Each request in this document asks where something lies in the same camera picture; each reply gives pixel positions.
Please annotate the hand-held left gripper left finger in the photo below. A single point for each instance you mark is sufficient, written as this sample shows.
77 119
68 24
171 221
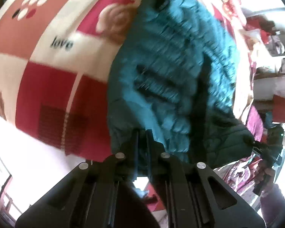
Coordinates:
135 144

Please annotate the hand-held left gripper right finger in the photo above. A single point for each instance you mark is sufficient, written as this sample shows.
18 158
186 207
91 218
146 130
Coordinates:
150 144

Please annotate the teal puffer jacket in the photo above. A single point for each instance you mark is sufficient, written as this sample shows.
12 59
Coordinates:
175 64

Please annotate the person's right forearm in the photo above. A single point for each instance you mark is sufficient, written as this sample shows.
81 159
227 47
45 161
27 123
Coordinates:
274 204

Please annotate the person's right hand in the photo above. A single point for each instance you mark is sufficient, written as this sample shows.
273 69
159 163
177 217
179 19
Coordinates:
268 177

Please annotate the red hanging cloth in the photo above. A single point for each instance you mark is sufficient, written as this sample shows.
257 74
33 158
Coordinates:
283 109

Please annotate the red floral bed sheet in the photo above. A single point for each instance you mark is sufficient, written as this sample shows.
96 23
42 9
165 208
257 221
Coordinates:
237 178

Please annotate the red and cream printed blanket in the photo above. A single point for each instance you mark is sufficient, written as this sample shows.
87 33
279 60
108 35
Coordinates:
49 80

